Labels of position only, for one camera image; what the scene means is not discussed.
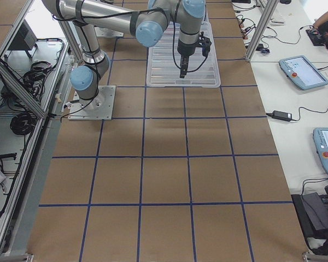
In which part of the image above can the right side frame post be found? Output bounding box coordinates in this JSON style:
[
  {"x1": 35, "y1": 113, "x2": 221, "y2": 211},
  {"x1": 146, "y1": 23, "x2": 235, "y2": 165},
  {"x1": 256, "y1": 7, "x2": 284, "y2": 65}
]
[{"x1": 245, "y1": 0, "x2": 279, "y2": 62}]

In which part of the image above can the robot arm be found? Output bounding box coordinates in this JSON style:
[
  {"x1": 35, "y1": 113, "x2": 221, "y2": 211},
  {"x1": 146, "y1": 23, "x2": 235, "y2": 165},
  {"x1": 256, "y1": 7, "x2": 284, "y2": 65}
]
[{"x1": 44, "y1": 1, "x2": 206, "y2": 118}]

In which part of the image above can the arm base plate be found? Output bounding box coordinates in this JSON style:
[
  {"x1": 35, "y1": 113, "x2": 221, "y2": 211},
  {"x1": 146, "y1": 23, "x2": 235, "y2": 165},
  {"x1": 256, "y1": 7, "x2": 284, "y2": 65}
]
[
  {"x1": 94, "y1": 27, "x2": 124, "y2": 38},
  {"x1": 68, "y1": 85, "x2": 116, "y2": 121}
]

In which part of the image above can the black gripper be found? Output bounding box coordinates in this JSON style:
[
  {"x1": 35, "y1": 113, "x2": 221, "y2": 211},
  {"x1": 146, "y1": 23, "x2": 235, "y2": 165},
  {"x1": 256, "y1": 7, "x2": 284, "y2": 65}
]
[{"x1": 177, "y1": 31, "x2": 211, "y2": 79}]

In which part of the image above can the teach pendant right far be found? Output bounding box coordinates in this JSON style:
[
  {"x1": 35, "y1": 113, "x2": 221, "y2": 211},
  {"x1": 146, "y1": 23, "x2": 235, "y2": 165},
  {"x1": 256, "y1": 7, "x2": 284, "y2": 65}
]
[{"x1": 279, "y1": 55, "x2": 328, "y2": 90}]

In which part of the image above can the clear plastic box lid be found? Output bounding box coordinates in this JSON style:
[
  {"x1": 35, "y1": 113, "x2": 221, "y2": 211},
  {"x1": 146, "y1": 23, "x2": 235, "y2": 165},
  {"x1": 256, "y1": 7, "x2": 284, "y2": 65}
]
[{"x1": 145, "y1": 21, "x2": 221, "y2": 88}]

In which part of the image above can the black power brick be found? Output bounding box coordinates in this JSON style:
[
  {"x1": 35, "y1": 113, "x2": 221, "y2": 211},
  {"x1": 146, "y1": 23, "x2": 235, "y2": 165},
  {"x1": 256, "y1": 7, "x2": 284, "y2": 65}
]
[{"x1": 272, "y1": 110, "x2": 292, "y2": 122}]

